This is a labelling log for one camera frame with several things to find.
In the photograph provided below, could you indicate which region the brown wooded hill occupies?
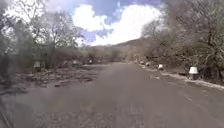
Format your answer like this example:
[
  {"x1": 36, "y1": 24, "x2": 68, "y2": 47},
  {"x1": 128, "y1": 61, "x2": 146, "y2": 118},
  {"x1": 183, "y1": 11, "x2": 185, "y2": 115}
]
[{"x1": 79, "y1": 37, "x2": 158, "y2": 65}]

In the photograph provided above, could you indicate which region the grey asphalt road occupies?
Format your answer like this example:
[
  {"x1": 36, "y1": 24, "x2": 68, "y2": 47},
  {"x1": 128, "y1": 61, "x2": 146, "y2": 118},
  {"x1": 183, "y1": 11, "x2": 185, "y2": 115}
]
[{"x1": 0, "y1": 62, "x2": 224, "y2": 128}]

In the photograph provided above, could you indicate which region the dirt verge with rocks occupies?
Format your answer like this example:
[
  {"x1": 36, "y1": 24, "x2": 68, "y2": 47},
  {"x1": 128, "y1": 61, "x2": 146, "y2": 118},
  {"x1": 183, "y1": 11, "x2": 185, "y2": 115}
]
[{"x1": 0, "y1": 63, "x2": 108, "y2": 98}]

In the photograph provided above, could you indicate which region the wood of bare trees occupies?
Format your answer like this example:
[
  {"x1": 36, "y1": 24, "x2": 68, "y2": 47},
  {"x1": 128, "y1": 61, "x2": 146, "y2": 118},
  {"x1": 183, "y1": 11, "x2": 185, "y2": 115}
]
[
  {"x1": 0, "y1": 0, "x2": 86, "y2": 73},
  {"x1": 140, "y1": 0, "x2": 224, "y2": 82}
]

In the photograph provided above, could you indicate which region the pale gravel strip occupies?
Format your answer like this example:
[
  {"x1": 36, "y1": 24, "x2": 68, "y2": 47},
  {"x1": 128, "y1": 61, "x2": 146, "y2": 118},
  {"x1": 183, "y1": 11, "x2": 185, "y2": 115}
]
[{"x1": 139, "y1": 63, "x2": 224, "y2": 92}]

